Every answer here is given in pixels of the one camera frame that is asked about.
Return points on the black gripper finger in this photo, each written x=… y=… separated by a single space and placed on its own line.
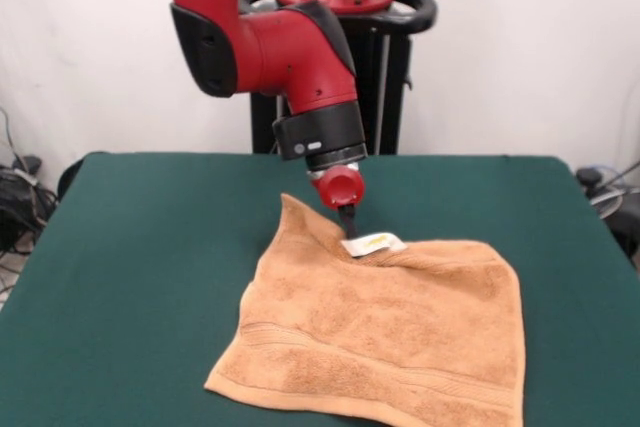
x=349 y=224

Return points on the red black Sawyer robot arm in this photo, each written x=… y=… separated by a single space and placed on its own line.
x=280 y=57

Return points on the black grey floor equipment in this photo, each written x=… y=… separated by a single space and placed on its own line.
x=627 y=227

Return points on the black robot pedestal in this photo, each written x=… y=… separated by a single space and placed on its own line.
x=390 y=97

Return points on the dark green table cloth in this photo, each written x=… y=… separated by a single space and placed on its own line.
x=150 y=247

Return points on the orange terry towel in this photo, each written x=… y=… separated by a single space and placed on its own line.
x=380 y=327

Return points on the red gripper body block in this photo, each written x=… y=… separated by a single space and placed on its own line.
x=342 y=187

